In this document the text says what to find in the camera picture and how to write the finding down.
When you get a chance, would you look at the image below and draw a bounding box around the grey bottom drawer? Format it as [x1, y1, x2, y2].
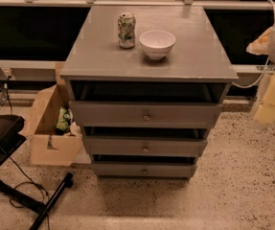
[91, 163, 196, 178]

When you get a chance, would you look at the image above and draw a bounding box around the grey drawer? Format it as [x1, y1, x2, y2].
[83, 136, 207, 157]
[91, 163, 196, 178]
[69, 101, 221, 128]

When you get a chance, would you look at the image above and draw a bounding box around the grey drawer cabinet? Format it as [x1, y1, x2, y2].
[59, 5, 240, 181]

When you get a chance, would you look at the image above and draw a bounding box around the grey middle drawer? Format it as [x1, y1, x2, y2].
[83, 136, 207, 157]

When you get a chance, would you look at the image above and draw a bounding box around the grey top drawer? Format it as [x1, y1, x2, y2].
[69, 101, 221, 128]

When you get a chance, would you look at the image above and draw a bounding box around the open cardboard box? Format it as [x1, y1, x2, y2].
[21, 62, 83, 166]

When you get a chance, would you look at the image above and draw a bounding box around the white ceramic bowl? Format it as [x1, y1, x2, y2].
[139, 30, 175, 59]

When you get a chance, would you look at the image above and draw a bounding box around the green white soda can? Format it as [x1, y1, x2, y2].
[118, 12, 136, 49]

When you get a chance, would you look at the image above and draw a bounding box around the green snack bag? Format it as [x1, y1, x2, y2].
[56, 107, 73, 134]

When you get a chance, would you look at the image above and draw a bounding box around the black stand with tray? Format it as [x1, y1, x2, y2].
[0, 114, 73, 230]

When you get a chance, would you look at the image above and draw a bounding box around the white hanging cable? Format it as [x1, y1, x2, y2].
[232, 0, 275, 89]

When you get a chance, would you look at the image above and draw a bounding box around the black floor cable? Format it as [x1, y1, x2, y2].
[8, 156, 51, 230]

